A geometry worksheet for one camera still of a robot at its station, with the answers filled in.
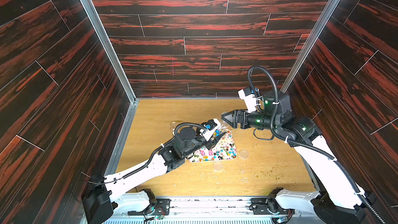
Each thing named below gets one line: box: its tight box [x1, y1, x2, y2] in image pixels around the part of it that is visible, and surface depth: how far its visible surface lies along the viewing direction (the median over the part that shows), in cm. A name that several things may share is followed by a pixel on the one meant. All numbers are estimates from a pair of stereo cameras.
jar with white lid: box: [209, 118, 230, 140], surface depth 64 cm
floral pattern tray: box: [189, 130, 238, 163], surface depth 93 cm
